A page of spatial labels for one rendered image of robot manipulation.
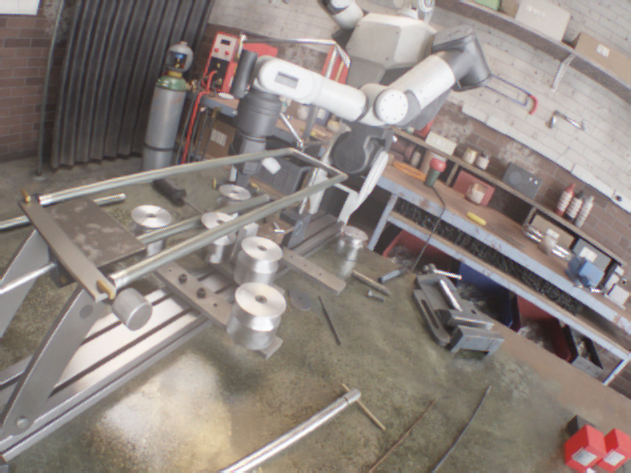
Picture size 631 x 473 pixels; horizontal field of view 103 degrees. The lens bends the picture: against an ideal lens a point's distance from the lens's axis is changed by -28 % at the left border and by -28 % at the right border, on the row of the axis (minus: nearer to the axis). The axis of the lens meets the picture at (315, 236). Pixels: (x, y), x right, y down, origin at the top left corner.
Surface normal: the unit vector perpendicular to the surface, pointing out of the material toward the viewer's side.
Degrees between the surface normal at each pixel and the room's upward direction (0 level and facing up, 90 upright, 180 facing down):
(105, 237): 0
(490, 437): 0
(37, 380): 90
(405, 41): 84
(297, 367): 0
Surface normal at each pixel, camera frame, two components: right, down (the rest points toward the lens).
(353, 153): -0.37, 0.29
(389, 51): -0.78, 0.00
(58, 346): 0.84, 0.47
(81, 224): 0.33, -0.84
